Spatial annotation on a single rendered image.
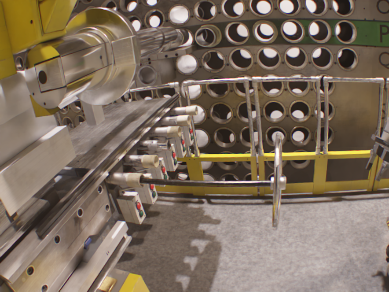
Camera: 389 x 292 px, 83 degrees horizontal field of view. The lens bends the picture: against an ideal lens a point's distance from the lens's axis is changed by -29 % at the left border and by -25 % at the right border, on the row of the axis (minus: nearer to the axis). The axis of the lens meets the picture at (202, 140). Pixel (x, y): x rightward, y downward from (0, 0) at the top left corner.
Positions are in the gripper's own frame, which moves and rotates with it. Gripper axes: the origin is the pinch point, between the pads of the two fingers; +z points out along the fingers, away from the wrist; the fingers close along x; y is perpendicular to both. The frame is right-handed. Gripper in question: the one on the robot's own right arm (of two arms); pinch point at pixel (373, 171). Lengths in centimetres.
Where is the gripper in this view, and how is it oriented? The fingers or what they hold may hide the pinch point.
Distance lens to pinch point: 143.6
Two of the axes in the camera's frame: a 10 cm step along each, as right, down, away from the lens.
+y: 9.5, 3.1, -0.5
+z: -2.7, 9.0, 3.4
